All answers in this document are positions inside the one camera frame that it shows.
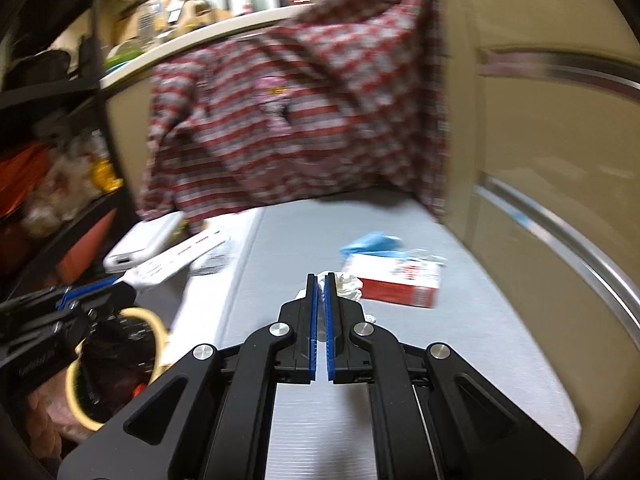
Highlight red plaid shirt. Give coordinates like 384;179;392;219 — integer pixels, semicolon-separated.
137;0;451;233

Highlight small red and white box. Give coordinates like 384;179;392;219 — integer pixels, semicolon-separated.
345;252;443;309

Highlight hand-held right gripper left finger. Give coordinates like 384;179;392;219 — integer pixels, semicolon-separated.
56;272;321;480

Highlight yellow rimmed trash can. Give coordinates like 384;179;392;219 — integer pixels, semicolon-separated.
65;307;169;432

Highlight cardboard box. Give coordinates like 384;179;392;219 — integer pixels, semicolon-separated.
169;0;236;32

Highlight yellow toy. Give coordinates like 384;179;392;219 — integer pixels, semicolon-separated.
90;159;124;194

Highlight blue crumpled wrapper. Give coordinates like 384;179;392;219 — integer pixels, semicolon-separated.
340;231;407;262

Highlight green dish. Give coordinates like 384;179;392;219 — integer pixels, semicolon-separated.
104;42;147;70

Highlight clear cotton swab packet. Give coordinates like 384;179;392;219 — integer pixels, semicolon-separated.
400;248;449;267

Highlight beige cabinet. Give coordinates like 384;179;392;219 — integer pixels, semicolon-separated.
100;0;640;361

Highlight white tissue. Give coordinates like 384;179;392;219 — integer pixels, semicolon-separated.
292;271;382;327

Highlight long red and white carton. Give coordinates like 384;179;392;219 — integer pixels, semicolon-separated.
127;229;232;293

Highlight black striped white paper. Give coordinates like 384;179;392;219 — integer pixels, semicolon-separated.
187;245;237;279

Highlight black storage shelf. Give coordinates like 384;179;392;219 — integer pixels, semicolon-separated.
0;0;127;293

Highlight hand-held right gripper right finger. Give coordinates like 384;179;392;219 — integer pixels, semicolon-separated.
324;272;585;480

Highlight white plastic bags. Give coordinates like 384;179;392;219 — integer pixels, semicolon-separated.
22;130;107;237

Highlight white lidded bin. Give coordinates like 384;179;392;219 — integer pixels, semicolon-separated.
102;210;187;274

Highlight orange cloth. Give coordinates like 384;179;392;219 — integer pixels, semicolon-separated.
59;209;119;282

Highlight metal cabinet handle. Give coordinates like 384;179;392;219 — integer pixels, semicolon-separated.
474;175;640;322
479;49;640;88

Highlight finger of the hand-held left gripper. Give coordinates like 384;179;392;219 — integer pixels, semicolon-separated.
0;281;134;333

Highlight black bin liner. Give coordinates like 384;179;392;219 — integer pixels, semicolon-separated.
80;317;161;421

